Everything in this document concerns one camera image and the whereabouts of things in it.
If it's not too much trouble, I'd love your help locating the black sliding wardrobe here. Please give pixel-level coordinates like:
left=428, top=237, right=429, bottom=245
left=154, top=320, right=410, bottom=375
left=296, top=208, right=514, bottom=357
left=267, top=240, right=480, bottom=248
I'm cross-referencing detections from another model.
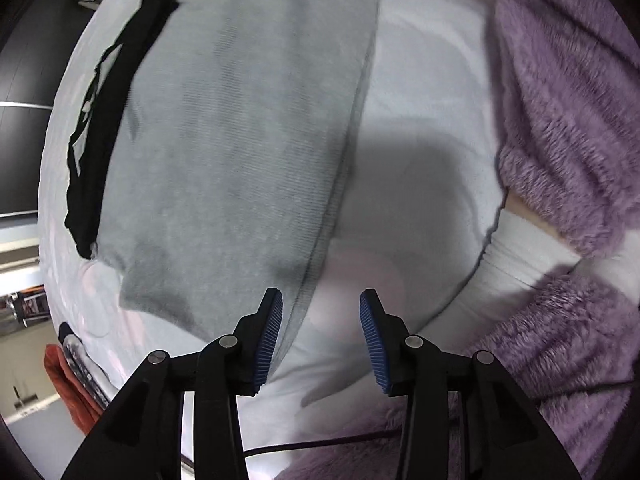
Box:
left=0, top=0, right=101, bottom=221

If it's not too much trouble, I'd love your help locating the white inner garment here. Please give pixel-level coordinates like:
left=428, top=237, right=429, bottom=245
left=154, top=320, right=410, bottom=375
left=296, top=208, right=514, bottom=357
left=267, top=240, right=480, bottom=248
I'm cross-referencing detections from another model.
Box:
left=475, top=207, right=631, bottom=321

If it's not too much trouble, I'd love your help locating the grey shirt with black sleeves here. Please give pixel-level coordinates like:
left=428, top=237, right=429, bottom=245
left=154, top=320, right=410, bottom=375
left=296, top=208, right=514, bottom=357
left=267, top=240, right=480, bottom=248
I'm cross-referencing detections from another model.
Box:
left=64, top=0, right=383, bottom=343

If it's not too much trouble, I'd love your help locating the dark patterned cloth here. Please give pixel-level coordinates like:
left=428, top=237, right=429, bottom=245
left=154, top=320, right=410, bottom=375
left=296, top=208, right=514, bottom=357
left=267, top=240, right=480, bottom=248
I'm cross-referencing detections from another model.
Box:
left=57, top=322, right=113, bottom=411

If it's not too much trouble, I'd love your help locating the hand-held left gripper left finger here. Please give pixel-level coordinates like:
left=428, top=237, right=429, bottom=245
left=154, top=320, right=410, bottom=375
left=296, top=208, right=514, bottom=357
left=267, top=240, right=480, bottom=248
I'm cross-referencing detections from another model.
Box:
left=60, top=287, right=284, bottom=480

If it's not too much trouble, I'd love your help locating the orange cloth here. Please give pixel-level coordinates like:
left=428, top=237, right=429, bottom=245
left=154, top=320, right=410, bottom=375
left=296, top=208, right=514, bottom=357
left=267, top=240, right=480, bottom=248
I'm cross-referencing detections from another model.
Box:
left=44, top=342, right=103, bottom=436

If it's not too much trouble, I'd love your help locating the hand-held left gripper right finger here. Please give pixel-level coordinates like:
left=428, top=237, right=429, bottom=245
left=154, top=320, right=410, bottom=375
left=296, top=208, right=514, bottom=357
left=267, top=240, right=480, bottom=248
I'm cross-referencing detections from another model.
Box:
left=359, top=288, right=583, bottom=480

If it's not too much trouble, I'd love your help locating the purple fluffy robe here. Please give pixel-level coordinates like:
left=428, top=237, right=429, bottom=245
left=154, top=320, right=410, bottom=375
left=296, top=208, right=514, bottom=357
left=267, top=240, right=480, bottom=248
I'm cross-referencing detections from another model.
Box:
left=275, top=0, right=640, bottom=480

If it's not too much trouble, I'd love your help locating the grey bed with pink dots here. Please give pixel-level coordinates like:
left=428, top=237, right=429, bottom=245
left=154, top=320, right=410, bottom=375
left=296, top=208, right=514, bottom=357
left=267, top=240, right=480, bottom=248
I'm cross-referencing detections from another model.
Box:
left=37, top=0, right=506, bottom=480

